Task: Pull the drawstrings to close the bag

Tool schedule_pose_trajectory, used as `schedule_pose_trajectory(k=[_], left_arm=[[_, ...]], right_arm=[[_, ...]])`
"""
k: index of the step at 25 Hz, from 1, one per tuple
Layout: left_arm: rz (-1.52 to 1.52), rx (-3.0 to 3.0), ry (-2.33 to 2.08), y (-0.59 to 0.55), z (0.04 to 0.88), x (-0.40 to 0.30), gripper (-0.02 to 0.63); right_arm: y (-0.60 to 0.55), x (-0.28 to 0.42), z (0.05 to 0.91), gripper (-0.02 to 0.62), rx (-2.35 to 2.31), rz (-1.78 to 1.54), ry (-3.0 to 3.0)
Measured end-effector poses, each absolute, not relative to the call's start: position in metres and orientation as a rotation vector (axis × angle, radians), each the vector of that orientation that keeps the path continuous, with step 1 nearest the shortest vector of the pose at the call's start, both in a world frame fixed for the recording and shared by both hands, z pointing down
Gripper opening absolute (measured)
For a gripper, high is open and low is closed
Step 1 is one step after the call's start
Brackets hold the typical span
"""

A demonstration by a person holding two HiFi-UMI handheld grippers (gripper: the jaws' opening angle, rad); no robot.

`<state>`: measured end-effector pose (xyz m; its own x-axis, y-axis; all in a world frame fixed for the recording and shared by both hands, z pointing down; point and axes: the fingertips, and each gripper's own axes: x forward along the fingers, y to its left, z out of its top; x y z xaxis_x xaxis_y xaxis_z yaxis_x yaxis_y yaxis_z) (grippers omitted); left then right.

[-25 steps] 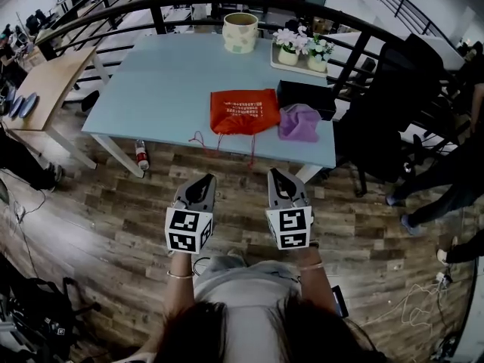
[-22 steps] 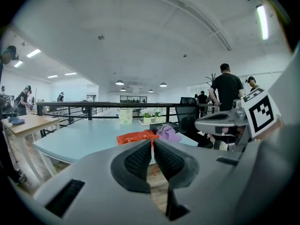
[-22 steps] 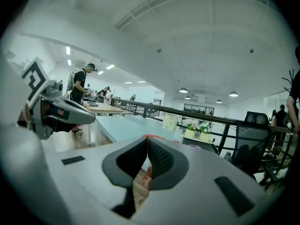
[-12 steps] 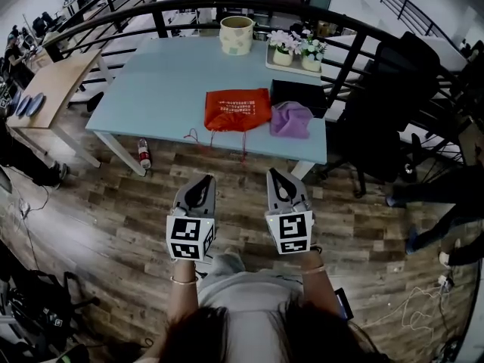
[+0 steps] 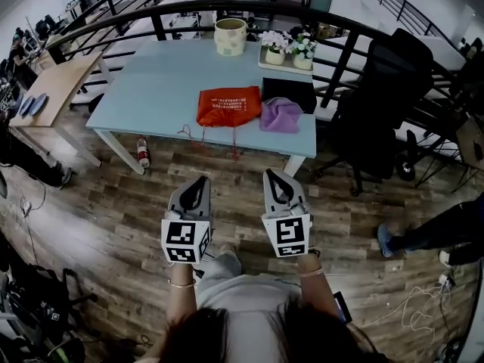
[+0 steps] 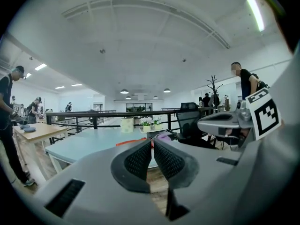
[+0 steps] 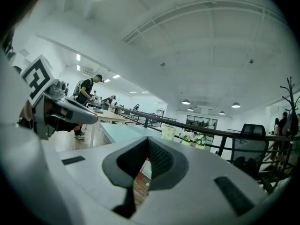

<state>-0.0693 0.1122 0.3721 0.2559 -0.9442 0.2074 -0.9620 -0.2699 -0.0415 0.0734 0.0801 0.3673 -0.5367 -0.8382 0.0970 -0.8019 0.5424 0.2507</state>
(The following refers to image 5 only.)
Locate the purple cloth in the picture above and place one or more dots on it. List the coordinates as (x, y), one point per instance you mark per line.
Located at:
(280, 117)

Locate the black wrist band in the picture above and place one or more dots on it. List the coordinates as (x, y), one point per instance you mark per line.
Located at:
(315, 252)

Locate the cream patterned bucket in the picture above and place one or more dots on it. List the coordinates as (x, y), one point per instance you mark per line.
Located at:
(230, 42)

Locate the white tray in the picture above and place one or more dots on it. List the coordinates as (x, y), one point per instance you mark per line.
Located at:
(286, 67)

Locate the person's grey shirt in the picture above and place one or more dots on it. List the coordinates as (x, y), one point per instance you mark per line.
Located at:
(246, 308)

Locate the plastic bottle with red label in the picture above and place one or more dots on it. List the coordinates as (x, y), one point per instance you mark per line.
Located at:
(143, 153)

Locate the person's beige shoe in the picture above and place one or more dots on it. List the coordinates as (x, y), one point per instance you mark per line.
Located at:
(227, 248)

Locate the black box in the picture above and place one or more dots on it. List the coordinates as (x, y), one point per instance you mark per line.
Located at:
(287, 87)

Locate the black office chair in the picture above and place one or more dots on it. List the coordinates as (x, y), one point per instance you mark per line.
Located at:
(378, 100)

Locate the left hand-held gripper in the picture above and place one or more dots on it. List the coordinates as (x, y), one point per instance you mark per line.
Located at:
(181, 236)

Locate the wooden side table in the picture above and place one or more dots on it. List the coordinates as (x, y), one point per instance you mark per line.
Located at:
(60, 85)

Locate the black smartphone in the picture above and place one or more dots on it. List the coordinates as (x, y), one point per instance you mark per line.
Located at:
(343, 308)

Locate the person's light jeans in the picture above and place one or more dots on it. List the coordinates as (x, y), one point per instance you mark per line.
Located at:
(223, 267)

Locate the blue plate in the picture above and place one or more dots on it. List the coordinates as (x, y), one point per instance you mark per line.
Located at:
(25, 106)
(39, 102)

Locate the white table leg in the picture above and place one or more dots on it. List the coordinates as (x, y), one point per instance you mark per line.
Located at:
(293, 165)
(125, 153)

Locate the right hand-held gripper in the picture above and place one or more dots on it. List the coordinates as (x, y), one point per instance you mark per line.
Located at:
(289, 233)

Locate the cardboard box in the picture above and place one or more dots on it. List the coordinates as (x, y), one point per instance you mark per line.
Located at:
(326, 31)

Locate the person's left forearm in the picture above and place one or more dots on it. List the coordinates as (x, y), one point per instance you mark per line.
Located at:
(181, 301)

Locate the blue flowers in cream pot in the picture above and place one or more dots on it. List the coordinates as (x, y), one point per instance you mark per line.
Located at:
(302, 62)

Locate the black metal railing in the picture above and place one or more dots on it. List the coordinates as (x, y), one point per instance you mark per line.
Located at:
(181, 6)

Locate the pink flowers in cream pot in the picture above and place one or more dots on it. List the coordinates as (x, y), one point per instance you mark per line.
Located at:
(275, 57)

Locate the person's right forearm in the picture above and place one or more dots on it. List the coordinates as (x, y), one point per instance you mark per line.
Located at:
(317, 293)

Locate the white power strip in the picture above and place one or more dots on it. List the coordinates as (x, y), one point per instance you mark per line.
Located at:
(446, 281)

